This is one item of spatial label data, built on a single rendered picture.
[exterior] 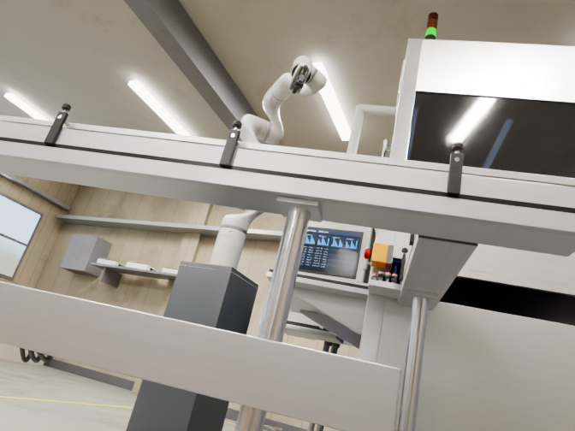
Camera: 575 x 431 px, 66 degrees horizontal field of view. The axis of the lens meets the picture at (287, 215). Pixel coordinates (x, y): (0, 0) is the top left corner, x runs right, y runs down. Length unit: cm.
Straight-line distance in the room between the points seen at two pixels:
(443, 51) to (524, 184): 138
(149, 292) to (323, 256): 458
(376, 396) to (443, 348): 86
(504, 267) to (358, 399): 107
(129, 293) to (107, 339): 630
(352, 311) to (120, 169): 106
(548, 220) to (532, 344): 86
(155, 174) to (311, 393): 57
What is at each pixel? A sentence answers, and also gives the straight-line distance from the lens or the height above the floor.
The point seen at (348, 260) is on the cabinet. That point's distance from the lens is 275.
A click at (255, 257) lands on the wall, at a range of 624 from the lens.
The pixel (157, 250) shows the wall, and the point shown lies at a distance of 722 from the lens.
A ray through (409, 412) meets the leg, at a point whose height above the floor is 49.
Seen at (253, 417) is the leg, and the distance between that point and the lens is 87.
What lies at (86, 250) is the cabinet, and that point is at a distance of 773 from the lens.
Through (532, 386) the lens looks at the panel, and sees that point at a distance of 172.
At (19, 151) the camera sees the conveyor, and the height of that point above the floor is 86.
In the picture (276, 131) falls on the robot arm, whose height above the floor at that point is 160.
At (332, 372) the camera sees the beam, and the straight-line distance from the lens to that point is 83.
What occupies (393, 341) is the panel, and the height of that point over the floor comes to 71.
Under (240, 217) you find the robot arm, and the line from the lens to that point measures 190.
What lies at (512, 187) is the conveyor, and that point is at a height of 92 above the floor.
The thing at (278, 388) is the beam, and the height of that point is 47.
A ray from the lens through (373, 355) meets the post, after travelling 164.
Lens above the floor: 47
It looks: 21 degrees up
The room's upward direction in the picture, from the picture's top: 14 degrees clockwise
